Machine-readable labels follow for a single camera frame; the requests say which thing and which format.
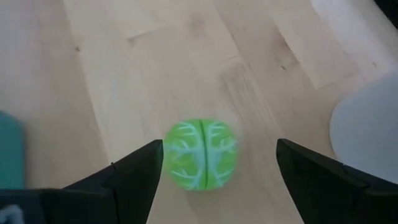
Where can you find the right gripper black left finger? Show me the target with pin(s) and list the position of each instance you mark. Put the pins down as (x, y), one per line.
(124, 193)

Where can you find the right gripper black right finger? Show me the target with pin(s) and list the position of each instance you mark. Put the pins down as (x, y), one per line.
(326, 193)

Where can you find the green toy cabbage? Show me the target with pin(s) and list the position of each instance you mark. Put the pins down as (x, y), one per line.
(214, 155)

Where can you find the teal plastic tupperware container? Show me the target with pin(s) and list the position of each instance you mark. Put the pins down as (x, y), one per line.
(11, 149)

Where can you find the white cloth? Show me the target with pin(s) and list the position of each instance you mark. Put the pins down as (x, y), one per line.
(367, 130)

